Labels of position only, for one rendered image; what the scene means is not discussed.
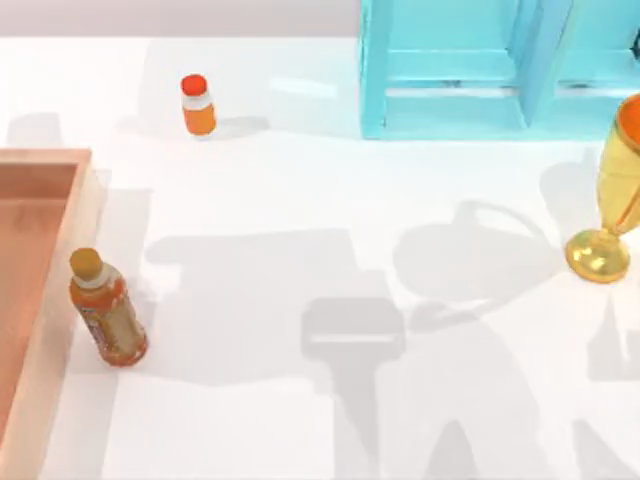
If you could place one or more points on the salmon-coloured shallow box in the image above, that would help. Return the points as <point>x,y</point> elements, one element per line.
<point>35,240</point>

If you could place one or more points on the orange bottle with tan cap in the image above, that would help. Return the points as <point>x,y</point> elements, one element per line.
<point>112,320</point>

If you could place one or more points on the light blue rack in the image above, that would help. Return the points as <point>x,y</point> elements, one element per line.
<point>445,65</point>

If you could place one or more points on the gold trophy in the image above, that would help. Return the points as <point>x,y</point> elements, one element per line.
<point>616,180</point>

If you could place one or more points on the small orange red-capped bottle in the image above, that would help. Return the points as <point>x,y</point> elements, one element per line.
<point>199,110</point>

